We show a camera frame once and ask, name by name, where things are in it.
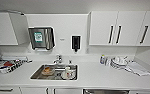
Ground white wall cabinet three doors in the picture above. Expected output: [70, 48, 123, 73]
[88, 10, 150, 48]

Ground chrome sink faucet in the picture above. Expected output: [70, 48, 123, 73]
[52, 54, 64, 66]

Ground white dish rack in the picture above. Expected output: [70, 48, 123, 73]
[0, 54, 30, 74]

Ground white cup in sink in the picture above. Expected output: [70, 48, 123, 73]
[61, 65, 75, 80]

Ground white wall cabinet, bottle atop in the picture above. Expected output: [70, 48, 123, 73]
[0, 12, 29, 47]

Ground steel kitchen sink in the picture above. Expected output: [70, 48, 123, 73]
[29, 63, 80, 82]

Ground white drawer cabinet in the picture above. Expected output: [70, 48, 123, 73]
[0, 86, 21, 94]
[129, 89, 150, 94]

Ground white two-door sink cabinet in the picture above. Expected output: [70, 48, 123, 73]
[20, 87, 84, 94]

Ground black wall soap dispenser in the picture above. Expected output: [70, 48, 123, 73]
[71, 35, 82, 54]

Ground small chrome sink knob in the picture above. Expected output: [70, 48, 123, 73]
[68, 59, 73, 65]

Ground steel paper towel dispenser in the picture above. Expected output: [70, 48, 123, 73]
[27, 26, 56, 52]

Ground orange bowl in sink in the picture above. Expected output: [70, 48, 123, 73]
[41, 66, 55, 76]

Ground dish soap bottle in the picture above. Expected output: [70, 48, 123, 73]
[99, 54, 108, 66]

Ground stack of white bowls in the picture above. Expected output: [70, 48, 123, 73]
[110, 55, 129, 70]

